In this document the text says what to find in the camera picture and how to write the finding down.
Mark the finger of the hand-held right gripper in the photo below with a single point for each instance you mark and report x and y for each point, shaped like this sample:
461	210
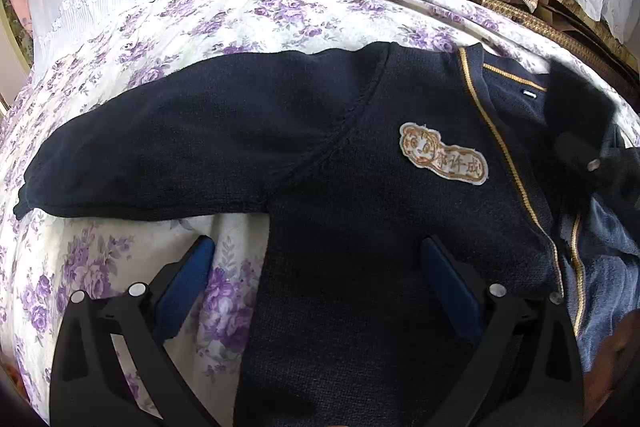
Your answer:
580	152

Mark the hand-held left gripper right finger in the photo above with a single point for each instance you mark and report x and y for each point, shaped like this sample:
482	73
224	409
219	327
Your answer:
452	292

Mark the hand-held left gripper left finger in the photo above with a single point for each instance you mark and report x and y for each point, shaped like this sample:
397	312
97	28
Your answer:
182	292

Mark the navy knit cardigan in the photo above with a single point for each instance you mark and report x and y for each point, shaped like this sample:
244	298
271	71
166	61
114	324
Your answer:
310	132

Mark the woven wicker basket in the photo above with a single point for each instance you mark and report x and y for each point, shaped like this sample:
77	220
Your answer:
560	24

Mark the purple floral bedsheet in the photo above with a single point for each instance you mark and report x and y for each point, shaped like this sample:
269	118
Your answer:
200	22

